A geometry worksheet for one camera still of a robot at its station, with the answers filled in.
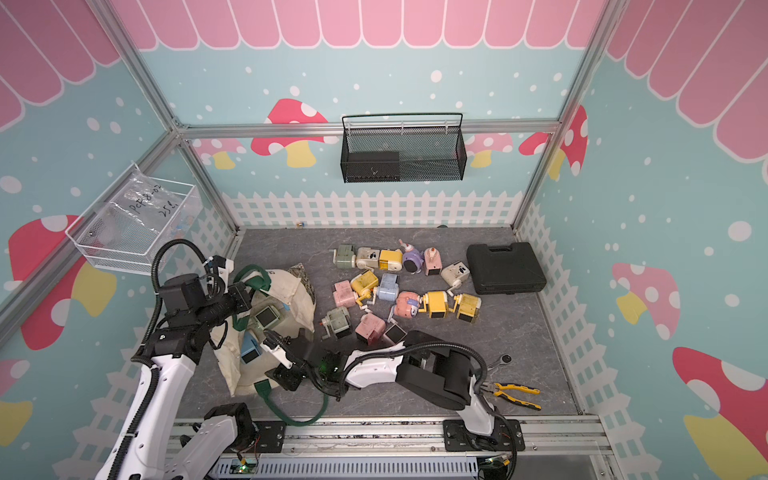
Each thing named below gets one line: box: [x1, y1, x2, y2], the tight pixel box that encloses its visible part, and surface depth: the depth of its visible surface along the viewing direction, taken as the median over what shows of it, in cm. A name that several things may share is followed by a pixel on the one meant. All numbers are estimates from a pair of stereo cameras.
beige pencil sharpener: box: [356, 247, 380, 273], surface depth 108 cm
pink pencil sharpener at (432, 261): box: [424, 246, 443, 276], surface depth 105 cm
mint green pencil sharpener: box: [321, 306, 351, 339], surface depth 91 cm
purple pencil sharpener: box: [399, 239, 424, 275], surface depth 105 cm
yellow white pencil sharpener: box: [427, 291, 448, 319], surface depth 96 cm
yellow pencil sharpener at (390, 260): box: [379, 249, 403, 272], surface depth 108 cm
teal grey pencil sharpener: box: [254, 305, 281, 329], surface depth 89 cm
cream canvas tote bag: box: [211, 269, 315, 396], surface depth 80 cm
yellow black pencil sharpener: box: [448, 293, 482, 324], surface depth 96 cm
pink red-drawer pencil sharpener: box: [383, 323, 408, 345], surface depth 86 cm
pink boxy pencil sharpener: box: [333, 280, 357, 308], surface depth 98 cm
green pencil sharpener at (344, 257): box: [329, 244, 356, 269], surface depth 108 cm
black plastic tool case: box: [466, 242, 547, 295], surface depth 102 cm
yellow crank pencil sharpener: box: [350, 270, 379, 306], surface depth 101 cm
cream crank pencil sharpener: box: [441, 261, 471, 297], surface depth 104 cm
